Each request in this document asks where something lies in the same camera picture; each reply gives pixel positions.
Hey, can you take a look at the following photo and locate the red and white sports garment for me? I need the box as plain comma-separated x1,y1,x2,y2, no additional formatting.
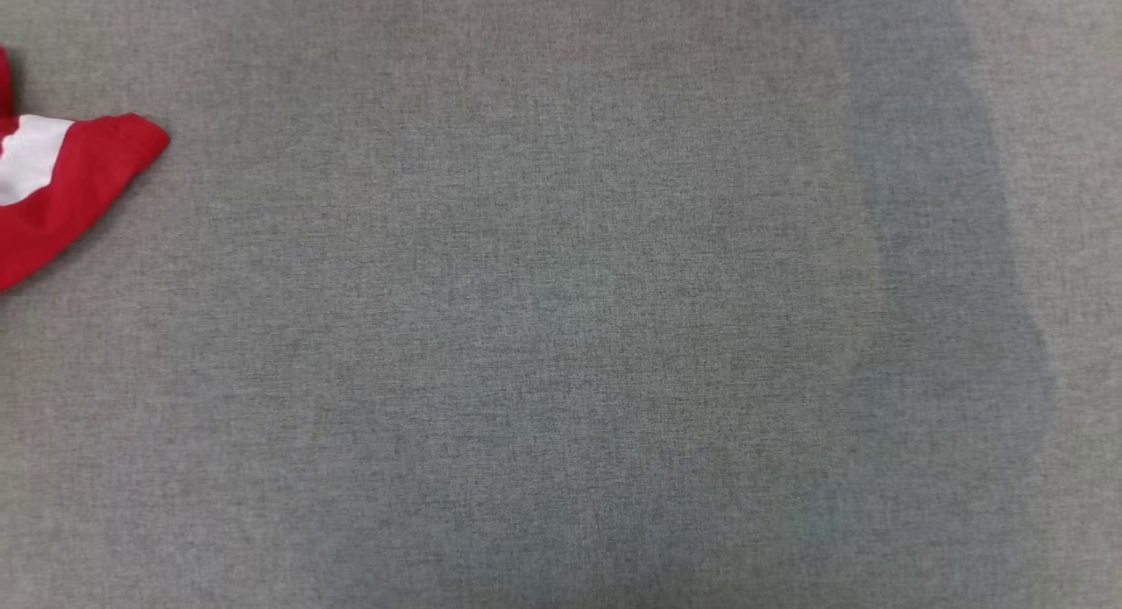
0,46,171,292

